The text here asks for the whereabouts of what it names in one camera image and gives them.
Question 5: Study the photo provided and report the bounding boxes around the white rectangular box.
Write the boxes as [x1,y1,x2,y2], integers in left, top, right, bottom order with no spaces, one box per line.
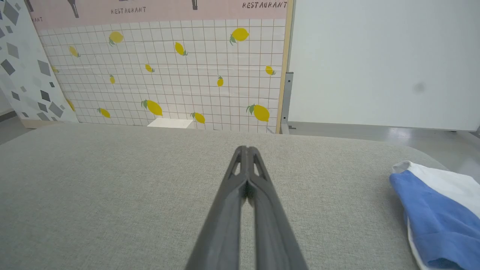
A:
[147,118,194,129]

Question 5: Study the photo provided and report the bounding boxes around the grey metal panel bracket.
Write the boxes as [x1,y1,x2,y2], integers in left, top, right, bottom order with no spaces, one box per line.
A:
[280,72,297,135]

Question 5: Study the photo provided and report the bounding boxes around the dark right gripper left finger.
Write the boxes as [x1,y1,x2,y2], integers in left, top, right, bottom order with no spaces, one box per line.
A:
[185,146,249,270]

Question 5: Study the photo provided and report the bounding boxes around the lemon print grid panel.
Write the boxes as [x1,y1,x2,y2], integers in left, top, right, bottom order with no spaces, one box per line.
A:
[23,0,294,135]

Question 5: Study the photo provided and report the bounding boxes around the white terrazzo pattern panel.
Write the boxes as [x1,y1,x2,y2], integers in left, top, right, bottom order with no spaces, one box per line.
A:
[0,0,79,129]

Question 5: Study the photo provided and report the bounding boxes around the blue and white garment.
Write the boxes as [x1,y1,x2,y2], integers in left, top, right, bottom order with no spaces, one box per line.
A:
[389,160,480,270]

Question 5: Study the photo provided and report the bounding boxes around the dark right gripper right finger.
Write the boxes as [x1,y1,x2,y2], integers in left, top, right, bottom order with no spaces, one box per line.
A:
[247,146,308,270]

